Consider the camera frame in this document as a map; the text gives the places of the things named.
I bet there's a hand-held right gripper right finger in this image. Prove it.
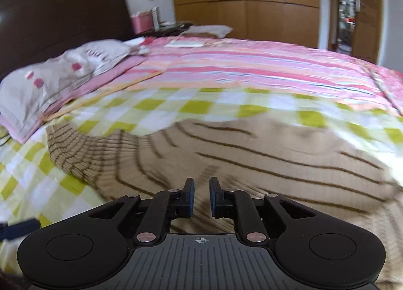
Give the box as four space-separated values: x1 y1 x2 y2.
209 177 317 243

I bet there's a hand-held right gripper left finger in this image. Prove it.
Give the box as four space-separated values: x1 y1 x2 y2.
88 177 195 245

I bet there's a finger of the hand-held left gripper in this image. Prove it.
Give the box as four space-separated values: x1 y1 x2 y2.
0 218 41 242

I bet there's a beige brown-striped knit sweater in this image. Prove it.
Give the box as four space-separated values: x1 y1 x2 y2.
47 118 403 284

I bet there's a yellow-green checked bed sheet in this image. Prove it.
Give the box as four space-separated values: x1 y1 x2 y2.
0 87 403 278

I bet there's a pink striped blanket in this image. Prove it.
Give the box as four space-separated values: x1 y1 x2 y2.
44 36 403 121

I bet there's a grey pillow with pink spots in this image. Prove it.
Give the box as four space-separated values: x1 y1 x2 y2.
0 39 148 135

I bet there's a white flat book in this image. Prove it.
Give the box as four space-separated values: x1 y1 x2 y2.
164 38 210 48

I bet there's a white folded cloth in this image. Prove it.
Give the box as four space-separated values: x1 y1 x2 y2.
181 25 233 39

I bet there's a dark wooden nightstand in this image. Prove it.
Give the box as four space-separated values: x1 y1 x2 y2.
135 21 196 39

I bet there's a pink plastic basket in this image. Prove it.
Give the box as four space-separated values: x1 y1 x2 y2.
130 11 158 34

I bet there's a wooden wardrobe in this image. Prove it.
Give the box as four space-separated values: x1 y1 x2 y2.
168 0 322 48

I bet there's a dark wooden headboard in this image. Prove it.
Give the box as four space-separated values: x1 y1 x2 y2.
0 0 134 81

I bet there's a wooden door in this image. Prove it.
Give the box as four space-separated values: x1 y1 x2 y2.
351 0 383 64

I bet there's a wooden door frame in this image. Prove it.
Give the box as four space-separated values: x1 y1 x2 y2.
327 0 341 53

